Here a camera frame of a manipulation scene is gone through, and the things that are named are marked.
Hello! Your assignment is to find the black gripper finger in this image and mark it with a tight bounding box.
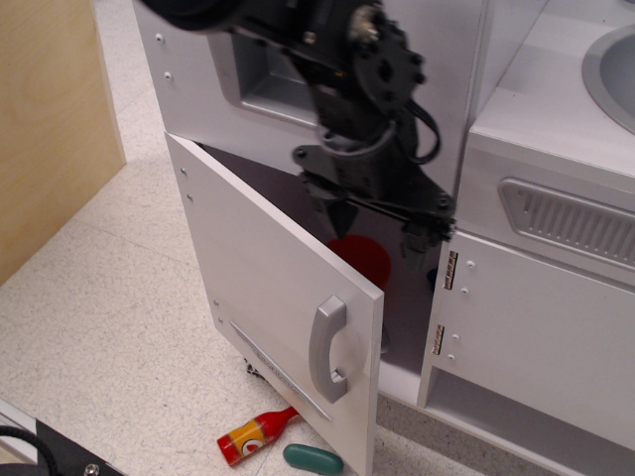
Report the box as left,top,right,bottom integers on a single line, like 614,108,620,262
401,222,437,271
310,185,358,238

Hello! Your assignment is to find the blue toy object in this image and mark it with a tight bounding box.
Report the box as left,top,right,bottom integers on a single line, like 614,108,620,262
426,267,439,293

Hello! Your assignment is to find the wooden panel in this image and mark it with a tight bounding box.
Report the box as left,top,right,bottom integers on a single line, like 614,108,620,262
1,1,125,282

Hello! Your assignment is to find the silver vent panel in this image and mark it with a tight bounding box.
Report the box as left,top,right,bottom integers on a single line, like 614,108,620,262
498,178,634,270

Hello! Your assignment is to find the silver toy sink basin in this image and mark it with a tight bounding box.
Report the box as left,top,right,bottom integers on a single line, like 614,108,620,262
581,25,634,134

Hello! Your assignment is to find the orange toy pot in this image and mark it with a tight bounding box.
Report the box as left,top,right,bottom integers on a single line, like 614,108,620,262
326,235,392,290

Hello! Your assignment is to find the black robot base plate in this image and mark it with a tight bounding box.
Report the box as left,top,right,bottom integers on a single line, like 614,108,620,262
36,420,124,476

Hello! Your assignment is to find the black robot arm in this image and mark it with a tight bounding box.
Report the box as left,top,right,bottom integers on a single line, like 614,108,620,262
149,1,455,268

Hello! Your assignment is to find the silver fridge door handle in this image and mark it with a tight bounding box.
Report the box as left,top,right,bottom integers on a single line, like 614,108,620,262
309,296,347,404

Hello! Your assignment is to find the silver ice dispenser recess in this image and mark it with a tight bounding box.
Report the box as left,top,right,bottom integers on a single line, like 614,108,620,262
207,33,318,128

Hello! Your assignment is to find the lower brass cabinet hinge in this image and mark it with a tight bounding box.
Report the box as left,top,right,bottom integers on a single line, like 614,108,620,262
432,324,445,355

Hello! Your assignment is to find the green toy pickle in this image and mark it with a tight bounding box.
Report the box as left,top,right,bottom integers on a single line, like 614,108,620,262
283,443,344,475

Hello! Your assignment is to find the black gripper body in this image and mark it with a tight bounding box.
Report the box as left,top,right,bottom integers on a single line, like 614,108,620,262
293,133,455,243

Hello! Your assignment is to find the upper brass cabinet hinge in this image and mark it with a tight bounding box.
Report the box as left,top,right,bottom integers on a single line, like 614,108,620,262
444,250,458,291

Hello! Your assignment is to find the red toy sauce bottle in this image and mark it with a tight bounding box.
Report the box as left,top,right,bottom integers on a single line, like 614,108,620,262
216,407,299,466

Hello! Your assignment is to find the white cabinet door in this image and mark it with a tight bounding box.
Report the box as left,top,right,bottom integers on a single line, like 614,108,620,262
431,233,634,448

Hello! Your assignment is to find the aluminium rail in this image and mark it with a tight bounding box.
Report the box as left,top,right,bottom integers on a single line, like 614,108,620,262
0,399,37,449

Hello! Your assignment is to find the white toy fridge cabinet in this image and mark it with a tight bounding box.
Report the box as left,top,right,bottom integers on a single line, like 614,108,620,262
134,1,493,407

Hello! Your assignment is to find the white toy kitchen counter unit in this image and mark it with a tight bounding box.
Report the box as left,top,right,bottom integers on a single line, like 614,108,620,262
419,1,634,475

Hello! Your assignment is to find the brass cabinet hinge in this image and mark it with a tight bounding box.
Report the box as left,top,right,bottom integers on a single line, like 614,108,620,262
432,324,445,355
444,250,458,291

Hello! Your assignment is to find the white fridge door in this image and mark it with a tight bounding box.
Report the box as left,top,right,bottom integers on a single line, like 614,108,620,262
166,134,384,475

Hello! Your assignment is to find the aluminium extrusion foot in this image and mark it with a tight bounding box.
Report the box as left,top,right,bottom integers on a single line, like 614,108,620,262
244,360,264,380

